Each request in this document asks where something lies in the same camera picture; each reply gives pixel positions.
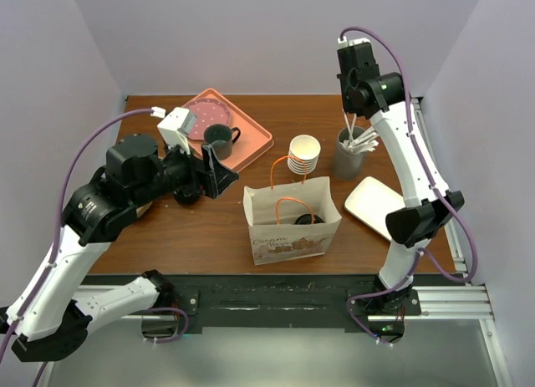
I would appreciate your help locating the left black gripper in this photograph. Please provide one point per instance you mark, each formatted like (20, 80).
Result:
(218, 181)

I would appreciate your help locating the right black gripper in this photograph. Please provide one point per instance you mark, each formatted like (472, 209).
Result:
(343, 84)

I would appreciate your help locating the cream bear paper bag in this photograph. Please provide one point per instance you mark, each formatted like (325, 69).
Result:
(271, 211)

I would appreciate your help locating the black plastic cup lid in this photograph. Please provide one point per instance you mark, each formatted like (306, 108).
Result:
(308, 219)

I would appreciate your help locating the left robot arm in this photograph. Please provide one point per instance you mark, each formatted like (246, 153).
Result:
(48, 322)

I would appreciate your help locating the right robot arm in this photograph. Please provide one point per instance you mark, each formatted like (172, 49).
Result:
(382, 99)

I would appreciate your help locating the dark green mug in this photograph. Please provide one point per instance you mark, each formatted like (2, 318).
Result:
(222, 139)

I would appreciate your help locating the stack of black lids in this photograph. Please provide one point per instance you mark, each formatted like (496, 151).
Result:
(186, 198)

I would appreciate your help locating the salmon pink tray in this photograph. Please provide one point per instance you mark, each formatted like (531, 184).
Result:
(254, 141)

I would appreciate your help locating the pink dotted plate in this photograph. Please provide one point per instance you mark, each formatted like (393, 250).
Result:
(208, 111)

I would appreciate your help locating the cardboard cup carrier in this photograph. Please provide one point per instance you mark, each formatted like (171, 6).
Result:
(140, 211)

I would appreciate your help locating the stack of paper cups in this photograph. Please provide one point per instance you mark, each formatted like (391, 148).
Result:
(304, 151)

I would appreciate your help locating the grey straw holder cup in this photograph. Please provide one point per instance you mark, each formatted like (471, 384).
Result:
(346, 166)

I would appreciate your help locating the white rectangular tray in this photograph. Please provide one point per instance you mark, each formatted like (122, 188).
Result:
(371, 201)

